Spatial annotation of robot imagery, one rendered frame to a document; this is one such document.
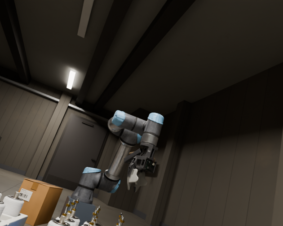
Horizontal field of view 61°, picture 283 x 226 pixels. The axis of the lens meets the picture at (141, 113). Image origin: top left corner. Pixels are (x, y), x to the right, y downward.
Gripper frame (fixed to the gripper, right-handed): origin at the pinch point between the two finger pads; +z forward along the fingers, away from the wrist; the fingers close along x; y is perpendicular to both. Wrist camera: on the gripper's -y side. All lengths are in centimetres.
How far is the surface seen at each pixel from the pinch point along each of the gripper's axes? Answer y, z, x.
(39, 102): -664, -164, 134
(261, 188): -36, -48, 229
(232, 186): -81, -47, 248
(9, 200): -48, 23, -30
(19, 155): -659, 0, 147
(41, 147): -622, -39, 182
